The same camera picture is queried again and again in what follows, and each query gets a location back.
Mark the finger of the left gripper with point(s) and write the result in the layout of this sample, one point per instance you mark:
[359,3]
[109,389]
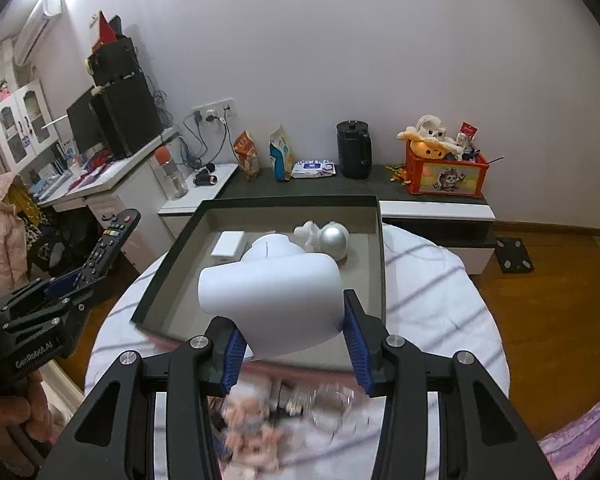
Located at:
[49,296]
[96,292]

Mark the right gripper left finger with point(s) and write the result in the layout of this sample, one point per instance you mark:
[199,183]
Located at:
[111,436]

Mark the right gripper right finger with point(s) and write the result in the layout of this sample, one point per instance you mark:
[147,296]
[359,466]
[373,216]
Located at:
[481,434]

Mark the black tv remote control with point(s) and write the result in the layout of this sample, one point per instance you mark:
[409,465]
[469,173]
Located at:
[115,235]

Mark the pink pig doll figurine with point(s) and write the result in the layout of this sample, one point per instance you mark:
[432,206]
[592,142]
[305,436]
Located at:
[251,439]

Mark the pink winged doll figurine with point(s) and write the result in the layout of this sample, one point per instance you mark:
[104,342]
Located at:
[246,403]

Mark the person's left hand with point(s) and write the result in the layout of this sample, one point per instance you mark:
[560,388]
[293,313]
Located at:
[30,410]

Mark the pink padded jacket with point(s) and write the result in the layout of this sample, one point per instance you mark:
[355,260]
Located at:
[14,201]

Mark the pink bed sheet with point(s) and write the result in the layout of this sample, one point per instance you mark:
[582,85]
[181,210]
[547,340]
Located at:
[570,449]

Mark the white desk with drawers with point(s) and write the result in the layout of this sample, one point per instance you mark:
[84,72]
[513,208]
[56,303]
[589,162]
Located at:
[127,183]

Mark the black computer monitor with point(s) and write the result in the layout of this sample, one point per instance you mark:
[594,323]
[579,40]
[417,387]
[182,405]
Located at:
[83,122]

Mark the red-cap glass bottle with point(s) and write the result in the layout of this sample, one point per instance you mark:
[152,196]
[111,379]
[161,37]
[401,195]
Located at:
[173,182]

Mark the white glass-door cabinet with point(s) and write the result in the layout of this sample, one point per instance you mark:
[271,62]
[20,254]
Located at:
[25,129]

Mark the black floor scale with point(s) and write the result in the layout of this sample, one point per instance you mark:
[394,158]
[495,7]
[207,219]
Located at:
[512,255]

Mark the black computer tower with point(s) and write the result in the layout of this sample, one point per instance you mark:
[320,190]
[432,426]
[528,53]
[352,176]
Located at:
[126,115]

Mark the black box on tower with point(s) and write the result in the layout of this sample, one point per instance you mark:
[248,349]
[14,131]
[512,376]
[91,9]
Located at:
[113,61]

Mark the pink black-rimmed storage box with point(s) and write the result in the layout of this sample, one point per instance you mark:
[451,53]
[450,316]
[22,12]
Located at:
[170,311]

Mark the orange snack bag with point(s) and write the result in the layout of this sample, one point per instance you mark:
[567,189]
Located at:
[247,155]

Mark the orange cartoon toy crate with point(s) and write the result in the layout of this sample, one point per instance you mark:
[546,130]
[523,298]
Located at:
[444,176]

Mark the blue white snack bag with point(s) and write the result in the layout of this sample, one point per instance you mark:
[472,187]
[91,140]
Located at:
[281,157]

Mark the white air conditioner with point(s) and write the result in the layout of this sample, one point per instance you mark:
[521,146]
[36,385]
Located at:
[41,20]

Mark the wet wipes pack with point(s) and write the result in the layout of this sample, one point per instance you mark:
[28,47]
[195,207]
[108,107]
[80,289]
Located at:
[311,169]

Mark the white plush toy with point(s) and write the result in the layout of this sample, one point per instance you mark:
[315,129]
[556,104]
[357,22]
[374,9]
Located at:
[428,139]

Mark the black electric kettle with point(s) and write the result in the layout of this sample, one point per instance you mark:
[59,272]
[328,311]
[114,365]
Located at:
[355,153]

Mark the wall power socket strip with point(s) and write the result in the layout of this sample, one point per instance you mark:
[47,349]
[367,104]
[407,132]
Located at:
[220,108]

